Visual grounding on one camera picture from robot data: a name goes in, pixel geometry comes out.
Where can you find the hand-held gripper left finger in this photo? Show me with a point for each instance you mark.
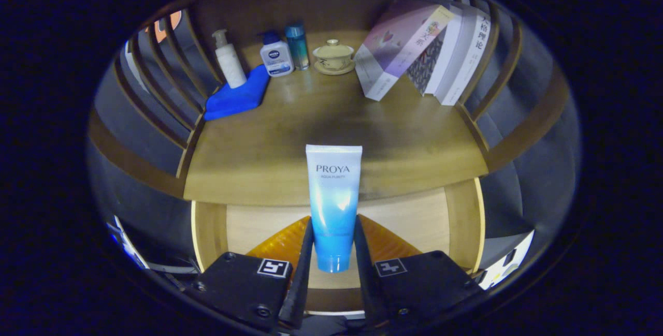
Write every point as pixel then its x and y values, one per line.
pixel 303 284

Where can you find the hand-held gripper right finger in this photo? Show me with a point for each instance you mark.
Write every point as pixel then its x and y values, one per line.
pixel 363 284

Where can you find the wooden drawer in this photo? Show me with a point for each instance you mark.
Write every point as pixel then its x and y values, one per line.
pixel 259 227

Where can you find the blue facial cleanser tube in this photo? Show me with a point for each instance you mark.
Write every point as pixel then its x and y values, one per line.
pixel 334 206

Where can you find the wooden countertop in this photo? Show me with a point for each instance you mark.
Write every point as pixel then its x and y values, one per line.
pixel 311 118

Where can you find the blue folded cloth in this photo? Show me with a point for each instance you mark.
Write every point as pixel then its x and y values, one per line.
pixel 238 97

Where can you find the white lotion bottle blue cap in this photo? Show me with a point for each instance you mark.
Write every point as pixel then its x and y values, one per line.
pixel 276 59

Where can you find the beige lidded teacup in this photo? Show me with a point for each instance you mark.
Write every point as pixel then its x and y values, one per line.
pixel 334 57

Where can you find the dark patterned book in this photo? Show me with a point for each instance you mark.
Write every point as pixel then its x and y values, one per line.
pixel 427 64

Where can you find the white spray bottle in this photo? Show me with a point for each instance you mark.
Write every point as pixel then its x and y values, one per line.
pixel 230 67

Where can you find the teal slim bottle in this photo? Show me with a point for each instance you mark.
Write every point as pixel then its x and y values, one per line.
pixel 298 48

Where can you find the pink cover book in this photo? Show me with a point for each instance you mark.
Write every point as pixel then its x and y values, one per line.
pixel 393 46

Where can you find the plain white book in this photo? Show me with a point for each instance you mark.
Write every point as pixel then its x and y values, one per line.
pixel 450 51

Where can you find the white book with black characters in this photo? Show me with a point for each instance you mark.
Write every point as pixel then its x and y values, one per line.
pixel 469 56

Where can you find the white frame with dark slots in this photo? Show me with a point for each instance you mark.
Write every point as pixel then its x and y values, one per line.
pixel 510 258

